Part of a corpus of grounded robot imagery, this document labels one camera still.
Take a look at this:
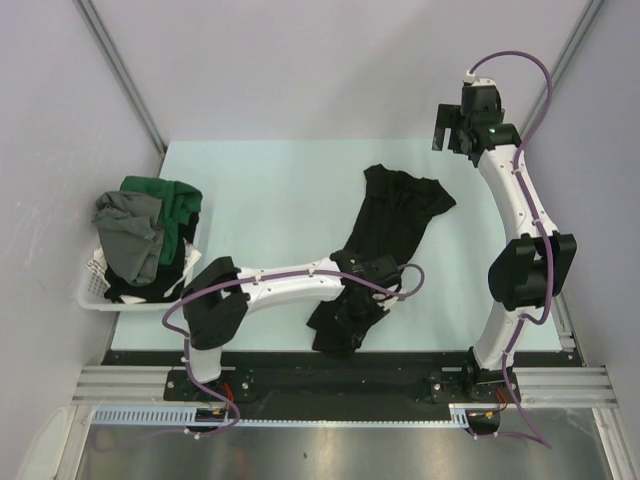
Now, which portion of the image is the left aluminium corner post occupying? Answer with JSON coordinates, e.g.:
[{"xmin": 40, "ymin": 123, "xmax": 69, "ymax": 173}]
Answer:
[{"xmin": 73, "ymin": 0, "xmax": 168, "ymax": 158}]

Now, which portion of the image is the aluminium corner post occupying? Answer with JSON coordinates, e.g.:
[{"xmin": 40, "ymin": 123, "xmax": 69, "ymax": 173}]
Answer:
[
  {"xmin": 512, "ymin": 0, "xmax": 606, "ymax": 151},
  {"xmin": 73, "ymin": 0, "xmax": 168, "ymax": 158}
]

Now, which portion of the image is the green t shirt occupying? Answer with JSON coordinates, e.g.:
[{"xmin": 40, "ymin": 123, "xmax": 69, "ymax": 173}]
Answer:
[{"xmin": 120, "ymin": 176, "xmax": 203, "ymax": 266}]

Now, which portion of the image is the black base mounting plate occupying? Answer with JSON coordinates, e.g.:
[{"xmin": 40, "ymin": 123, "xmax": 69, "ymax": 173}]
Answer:
[{"xmin": 99, "ymin": 350, "xmax": 586, "ymax": 434}]

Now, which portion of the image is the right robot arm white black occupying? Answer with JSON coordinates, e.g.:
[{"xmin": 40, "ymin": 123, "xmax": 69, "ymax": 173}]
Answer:
[{"xmin": 432, "ymin": 78, "xmax": 577, "ymax": 401}]

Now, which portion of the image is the right aluminium frame rail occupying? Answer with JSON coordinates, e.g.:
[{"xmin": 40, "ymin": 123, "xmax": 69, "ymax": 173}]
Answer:
[{"xmin": 500, "ymin": 140, "xmax": 581, "ymax": 354}]

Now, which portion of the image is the right aluminium corner post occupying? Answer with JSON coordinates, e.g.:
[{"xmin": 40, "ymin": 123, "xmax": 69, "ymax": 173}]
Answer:
[{"xmin": 512, "ymin": 0, "xmax": 606, "ymax": 151}]

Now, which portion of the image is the grey cable duct strip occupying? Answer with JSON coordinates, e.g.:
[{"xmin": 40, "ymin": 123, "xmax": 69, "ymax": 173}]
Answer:
[{"xmin": 92, "ymin": 404, "xmax": 469, "ymax": 429}]

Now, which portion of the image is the black printed t shirt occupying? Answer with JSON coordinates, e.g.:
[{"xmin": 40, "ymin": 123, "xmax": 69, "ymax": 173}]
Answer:
[{"xmin": 307, "ymin": 165, "xmax": 456, "ymax": 358}]

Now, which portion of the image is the grey t shirt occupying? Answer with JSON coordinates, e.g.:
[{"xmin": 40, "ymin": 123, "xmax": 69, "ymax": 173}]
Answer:
[{"xmin": 92, "ymin": 191, "xmax": 165, "ymax": 286}]

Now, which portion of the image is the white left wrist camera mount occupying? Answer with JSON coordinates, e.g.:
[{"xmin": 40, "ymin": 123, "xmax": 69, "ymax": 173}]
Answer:
[{"xmin": 372, "ymin": 293, "xmax": 401, "ymax": 311}]

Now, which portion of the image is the white plastic laundry basket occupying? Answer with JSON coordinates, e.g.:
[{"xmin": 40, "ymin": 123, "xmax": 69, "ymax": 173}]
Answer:
[{"xmin": 77, "ymin": 209, "xmax": 214, "ymax": 314}]

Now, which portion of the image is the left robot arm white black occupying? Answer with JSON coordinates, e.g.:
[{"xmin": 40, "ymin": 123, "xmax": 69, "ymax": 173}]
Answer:
[{"xmin": 181, "ymin": 250, "xmax": 402, "ymax": 400}]

